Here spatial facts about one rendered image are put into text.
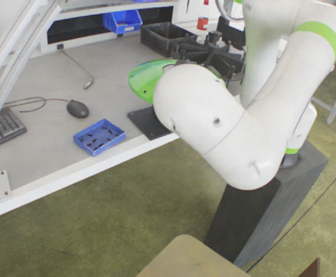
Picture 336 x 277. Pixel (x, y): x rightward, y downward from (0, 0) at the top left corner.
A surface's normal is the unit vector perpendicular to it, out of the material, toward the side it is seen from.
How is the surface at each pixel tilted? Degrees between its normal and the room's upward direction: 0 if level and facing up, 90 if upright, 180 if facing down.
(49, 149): 0
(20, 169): 0
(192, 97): 53
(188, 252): 0
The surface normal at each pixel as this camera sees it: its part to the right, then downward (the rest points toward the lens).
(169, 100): -0.56, 0.14
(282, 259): 0.11, -0.77
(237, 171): -0.44, 0.41
